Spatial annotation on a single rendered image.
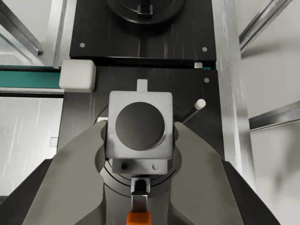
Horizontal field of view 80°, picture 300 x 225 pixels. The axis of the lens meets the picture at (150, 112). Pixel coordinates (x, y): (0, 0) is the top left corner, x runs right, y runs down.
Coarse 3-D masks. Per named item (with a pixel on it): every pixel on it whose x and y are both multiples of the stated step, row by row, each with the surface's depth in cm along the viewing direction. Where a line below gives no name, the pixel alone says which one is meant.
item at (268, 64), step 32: (32, 0) 44; (256, 0) 46; (32, 32) 42; (288, 32) 44; (256, 64) 42; (288, 64) 42; (256, 96) 40; (288, 96) 40; (288, 128) 39; (256, 160) 37; (288, 160) 37; (288, 192) 35; (288, 224) 34
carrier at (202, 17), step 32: (96, 0) 31; (128, 0) 29; (160, 0) 30; (192, 0) 32; (96, 32) 30; (128, 32) 30; (160, 32) 30; (192, 32) 31; (160, 64) 31; (192, 64) 31
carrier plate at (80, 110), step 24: (96, 72) 28; (120, 72) 28; (144, 72) 29; (168, 72) 29; (192, 72) 29; (216, 72) 29; (72, 96) 27; (96, 96) 27; (192, 96) 28; (216, 96) 28; (72, 120) 26; (192, 120) 27; (216, 120) 27; (216, 144) 26; (168, 192) 24; (120, 216) 24
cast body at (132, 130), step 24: (120, 96) 12; (144, 96) 12; (168, 96) 12; (120, 120) 11; (144, 120) 11; (168, 120) 12; (120, 144) 11; (144, 144) 11; (168, 144) 12; (120, 168) 14; (144, 168) 14
